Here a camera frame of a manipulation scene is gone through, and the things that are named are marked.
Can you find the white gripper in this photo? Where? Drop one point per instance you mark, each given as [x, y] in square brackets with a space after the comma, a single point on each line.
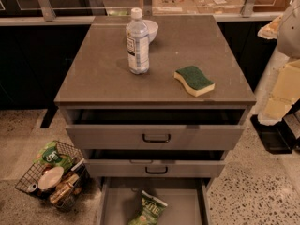
[290, 35]

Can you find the green jalapeno chip bag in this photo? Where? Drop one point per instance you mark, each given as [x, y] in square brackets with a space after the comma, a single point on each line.
[151, 210]

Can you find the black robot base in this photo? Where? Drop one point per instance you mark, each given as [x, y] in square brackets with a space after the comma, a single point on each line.
[284, 136]

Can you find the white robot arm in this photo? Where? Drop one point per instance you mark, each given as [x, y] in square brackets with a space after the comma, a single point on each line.
[288, 42]

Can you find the grey drawer cabinet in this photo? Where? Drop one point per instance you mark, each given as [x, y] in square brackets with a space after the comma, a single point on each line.
[99, 77]

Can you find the grey bottom drawer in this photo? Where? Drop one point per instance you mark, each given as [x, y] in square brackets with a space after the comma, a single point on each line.
[121, 200]

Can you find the grey drawer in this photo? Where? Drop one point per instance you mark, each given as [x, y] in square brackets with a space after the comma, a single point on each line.
[121, 200]
[151, 163]
[155, 129]

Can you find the grey top drawer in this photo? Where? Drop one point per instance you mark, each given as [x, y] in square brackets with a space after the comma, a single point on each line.
[155, 129]

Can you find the grey middle drawer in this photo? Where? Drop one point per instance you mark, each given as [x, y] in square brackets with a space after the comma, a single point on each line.
[151, 163]

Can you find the green snack bag in basket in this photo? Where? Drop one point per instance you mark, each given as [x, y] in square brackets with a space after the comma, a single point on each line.
[49, 155]

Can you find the green yellow sponge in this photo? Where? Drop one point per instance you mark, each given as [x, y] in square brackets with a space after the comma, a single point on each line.
[193, 80]

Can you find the cardboard box left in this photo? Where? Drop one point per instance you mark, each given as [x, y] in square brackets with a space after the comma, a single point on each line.
[174, 7]

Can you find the clear plastic water bottle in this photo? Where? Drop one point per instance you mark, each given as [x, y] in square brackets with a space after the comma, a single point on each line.
[137, 43]

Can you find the brown snack packet in basket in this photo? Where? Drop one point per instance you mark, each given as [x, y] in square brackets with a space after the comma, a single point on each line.
[62, 190]

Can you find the white bowl in basket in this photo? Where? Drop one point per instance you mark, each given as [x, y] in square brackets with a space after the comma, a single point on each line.
[51, 178]

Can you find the soda can in basket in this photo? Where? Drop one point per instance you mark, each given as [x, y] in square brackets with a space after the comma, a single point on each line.
[32, 188]

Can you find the black wire basket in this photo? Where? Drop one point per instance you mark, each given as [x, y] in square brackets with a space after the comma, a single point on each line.
[36, 170]

